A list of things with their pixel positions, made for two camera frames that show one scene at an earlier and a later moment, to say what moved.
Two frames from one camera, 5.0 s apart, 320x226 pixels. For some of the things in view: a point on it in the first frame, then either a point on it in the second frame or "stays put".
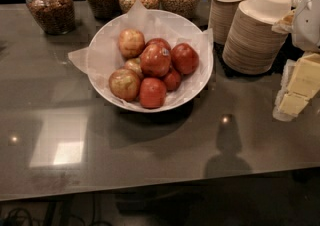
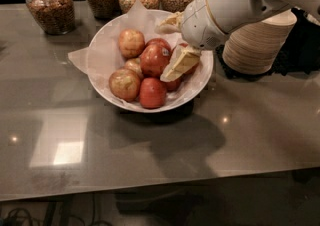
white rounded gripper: (308, 28) → (199, 23)
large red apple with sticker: (155, 58) stays put
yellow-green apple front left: (124, 84) stays put
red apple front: (152, 92) stays put
